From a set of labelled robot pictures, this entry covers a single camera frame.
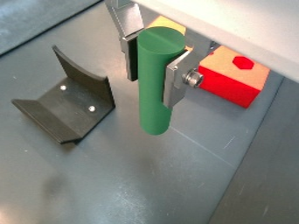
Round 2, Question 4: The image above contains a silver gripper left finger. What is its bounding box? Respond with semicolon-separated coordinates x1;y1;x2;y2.
104;0;146;81

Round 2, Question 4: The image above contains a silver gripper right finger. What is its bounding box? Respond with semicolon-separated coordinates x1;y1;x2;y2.
163;29;219;109

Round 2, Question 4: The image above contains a green cylinder peg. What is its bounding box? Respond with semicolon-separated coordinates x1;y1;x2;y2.
136;26;186;135

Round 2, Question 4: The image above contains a red shape sorter block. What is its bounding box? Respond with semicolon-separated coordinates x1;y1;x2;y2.
146;15;271;109

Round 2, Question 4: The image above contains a black curved cradle stand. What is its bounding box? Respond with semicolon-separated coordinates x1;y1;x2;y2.
12;45;116;144

